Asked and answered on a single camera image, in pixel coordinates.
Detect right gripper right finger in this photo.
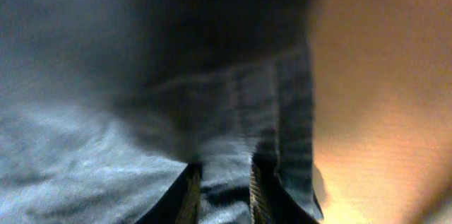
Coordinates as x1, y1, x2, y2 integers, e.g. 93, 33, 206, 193
249, 155, 318, 224

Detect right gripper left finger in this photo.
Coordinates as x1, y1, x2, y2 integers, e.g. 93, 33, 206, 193
136, 163, 202, 224

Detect dark blue denim shorts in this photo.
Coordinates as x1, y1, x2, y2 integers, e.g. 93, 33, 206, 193
1, 0, 323, 224

